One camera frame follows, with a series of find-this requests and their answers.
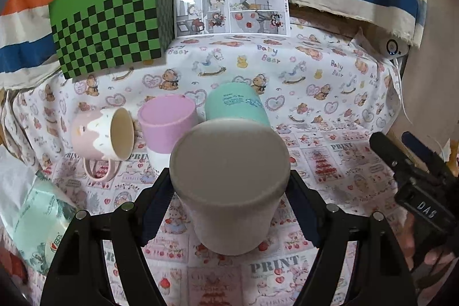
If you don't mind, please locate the grey white cup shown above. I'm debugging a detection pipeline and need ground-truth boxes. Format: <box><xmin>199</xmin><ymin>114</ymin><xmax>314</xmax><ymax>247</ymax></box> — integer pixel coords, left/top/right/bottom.
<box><xmin>170</xmin><ymin>118</ymin><xmax>290</xmax><ymax>256</ymax></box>

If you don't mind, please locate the tissue pack with white tissue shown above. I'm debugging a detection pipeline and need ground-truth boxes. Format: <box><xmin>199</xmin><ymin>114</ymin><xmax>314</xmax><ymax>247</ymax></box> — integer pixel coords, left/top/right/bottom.
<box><xmin>1</xmin><ymin>147</ymin><xmax>77</xmax><ymax>275</ymax></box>

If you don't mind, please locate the pink and white mug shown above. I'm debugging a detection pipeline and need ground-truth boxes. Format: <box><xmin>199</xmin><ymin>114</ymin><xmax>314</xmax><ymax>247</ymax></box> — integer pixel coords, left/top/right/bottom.
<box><xmin>138</xmin><ymin>95</ymin><xmax>199</xmax><ymax>174</ymax></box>

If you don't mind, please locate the white round speaker device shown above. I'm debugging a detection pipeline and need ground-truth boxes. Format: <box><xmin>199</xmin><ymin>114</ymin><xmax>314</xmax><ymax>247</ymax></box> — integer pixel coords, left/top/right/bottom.
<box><xmin>379</xmin><ymin>36</ymin><xmax>409</xmax><ymax>59</ymax></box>

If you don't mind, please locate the baby bear print cloth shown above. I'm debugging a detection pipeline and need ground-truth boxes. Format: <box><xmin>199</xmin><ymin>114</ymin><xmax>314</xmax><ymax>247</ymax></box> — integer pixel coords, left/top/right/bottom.
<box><xmin>1</xmin><ymin>20</ymin><xmax>401</xmax><ymax>169</ymax></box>

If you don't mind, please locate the person's hand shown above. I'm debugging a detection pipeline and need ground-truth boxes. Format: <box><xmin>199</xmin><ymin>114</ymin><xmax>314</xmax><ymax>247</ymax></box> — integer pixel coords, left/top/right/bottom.
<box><xmin>397</xmin><ymin>212</ymin><xmax>459</xmax><ymax>274</ymax></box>

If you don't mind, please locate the comic strip sheet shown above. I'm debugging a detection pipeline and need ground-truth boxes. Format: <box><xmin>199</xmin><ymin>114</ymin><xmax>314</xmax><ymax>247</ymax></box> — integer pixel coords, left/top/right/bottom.
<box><xmin>174</xmin><ymin>0</ymin><xmax>290</xmax><ymax>38</ymax></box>

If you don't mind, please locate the mint green cup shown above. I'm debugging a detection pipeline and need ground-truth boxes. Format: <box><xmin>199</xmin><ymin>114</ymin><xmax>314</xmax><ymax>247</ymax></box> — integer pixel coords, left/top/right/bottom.
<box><xmin>205</xmin><ymin>82</ymin><xmax>270</xmax><ymax>126</ymax></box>

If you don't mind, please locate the green checkered box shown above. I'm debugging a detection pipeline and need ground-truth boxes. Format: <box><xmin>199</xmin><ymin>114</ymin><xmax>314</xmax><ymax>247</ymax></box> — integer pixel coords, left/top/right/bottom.
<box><xmin>48</xmin><ymin>0</ymin><xmax>174</xmax><ymax>79</ymax></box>

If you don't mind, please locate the pink cream drip mug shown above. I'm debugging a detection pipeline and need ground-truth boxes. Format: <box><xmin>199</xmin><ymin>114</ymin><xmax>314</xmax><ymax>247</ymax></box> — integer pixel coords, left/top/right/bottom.
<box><xmin>70</xmin><ymin>107</ymin><xmax>135</xmax><ymax>182</ymax></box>

